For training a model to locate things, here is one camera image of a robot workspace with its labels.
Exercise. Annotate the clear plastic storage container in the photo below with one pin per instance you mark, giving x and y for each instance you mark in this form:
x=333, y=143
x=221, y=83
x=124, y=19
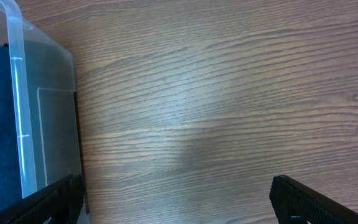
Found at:
x=44, y=91

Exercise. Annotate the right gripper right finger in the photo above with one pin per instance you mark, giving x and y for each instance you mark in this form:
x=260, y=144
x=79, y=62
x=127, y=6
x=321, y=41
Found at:
x=294, y=202

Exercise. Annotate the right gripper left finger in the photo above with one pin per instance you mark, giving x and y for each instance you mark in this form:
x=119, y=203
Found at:
x=60, y=202

